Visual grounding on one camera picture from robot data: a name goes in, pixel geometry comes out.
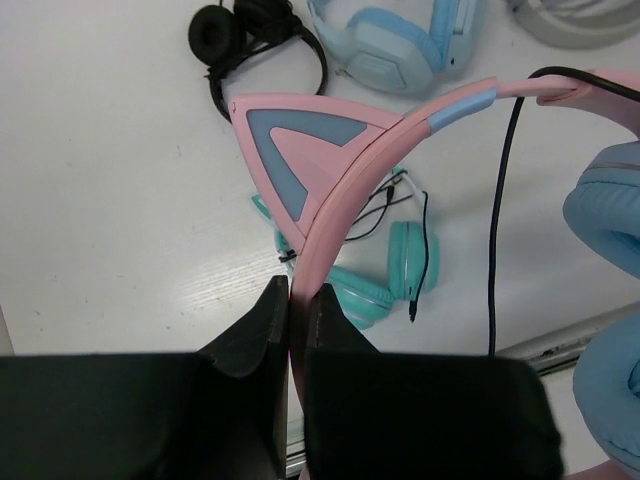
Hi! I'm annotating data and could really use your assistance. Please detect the teal white cat-ear headphones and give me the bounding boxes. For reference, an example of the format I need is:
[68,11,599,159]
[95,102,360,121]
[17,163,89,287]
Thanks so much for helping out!
[249,167,441,330]

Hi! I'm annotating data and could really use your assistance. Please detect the light blue gaming headset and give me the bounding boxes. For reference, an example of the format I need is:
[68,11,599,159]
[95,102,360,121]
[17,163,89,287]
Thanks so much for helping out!
[307,1,487,95]

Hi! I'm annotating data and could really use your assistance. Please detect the grey white wired headset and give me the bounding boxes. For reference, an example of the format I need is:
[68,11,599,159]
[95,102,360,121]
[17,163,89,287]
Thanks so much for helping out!
[506,1,639,50]

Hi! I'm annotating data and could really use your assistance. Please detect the small black on-ear headphones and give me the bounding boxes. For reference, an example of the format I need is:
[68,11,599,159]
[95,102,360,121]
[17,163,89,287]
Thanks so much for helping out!
[188,0,328,120]

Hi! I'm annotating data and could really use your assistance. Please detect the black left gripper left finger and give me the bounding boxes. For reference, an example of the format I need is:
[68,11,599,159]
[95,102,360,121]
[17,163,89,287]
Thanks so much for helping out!
[1,276,289,479]

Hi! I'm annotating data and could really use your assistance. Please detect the black headphone audio cable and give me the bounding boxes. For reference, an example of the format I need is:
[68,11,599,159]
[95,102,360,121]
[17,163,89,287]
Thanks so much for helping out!
[487,67,640,357]

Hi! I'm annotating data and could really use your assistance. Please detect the pink blue cat-ear headphones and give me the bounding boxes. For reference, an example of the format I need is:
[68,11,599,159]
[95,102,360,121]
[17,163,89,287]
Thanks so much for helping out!
[229,66,639,479]

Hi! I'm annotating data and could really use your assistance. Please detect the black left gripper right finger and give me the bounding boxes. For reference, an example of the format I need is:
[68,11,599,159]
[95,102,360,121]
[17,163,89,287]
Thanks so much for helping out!
[303,286,564,479]

